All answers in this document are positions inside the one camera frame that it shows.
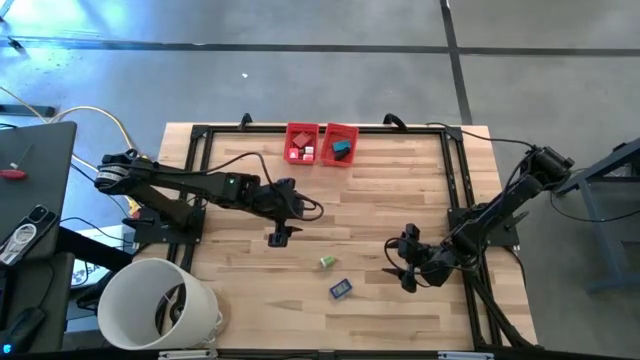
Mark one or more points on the red plastic basket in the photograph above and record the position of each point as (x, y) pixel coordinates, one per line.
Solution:
(287, 135)
(327, 137)

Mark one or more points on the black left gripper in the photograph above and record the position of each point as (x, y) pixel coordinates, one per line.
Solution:
(280, 205)

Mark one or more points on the black table clamp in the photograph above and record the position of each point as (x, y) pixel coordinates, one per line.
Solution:
(245, 120)
(394, 120)

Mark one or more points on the black flat bar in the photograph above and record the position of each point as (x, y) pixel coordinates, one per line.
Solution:
(30, 111)

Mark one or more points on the green and white wall charger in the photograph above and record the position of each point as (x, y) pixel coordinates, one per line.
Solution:
(327, 261)

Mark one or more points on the dark red wall charger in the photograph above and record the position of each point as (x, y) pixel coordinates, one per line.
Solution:
(301, 139)

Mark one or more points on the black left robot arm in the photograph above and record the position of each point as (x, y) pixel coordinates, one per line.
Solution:
(175, 175)

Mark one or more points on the black smartphone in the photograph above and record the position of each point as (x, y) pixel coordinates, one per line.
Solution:
(25, 232)

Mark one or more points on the pink and white wall charger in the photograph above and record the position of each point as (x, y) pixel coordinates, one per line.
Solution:
(308, 157)

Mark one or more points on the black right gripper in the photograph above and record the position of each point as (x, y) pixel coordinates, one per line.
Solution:
(435, 265)

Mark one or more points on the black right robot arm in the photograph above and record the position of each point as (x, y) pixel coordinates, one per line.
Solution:
(500, 210)

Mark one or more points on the dark grey side desk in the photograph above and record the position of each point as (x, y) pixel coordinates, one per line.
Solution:
(40, 200)

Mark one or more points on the pink wall charger cube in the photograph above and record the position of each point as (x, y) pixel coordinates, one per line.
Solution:
(293, 153)

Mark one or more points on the grey blue metal table frame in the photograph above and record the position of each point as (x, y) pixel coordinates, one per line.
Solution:
(612, 159)

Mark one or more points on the black aluminium table frame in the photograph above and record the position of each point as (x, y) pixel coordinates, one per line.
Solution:
(250, 130)

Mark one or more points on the blue rectangular box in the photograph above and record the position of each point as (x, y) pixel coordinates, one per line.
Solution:
(340, 288)

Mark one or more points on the silver bracket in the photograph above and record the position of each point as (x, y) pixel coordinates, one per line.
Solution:
(187, 355)
(466, 355)

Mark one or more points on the teal rectangular box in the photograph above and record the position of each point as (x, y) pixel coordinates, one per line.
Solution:
(342, 145)

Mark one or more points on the black computer mouse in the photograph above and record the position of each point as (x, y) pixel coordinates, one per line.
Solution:
(25, 327)

